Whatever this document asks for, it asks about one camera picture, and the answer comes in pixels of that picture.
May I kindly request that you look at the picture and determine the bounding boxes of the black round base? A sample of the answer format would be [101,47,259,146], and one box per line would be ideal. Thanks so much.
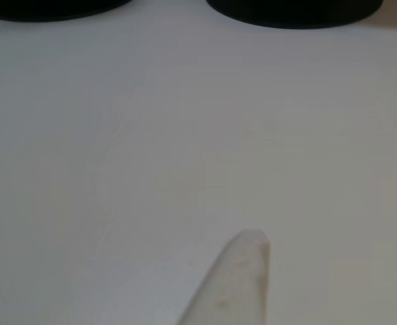
[0,0,134,23]
[206,0,385,30]

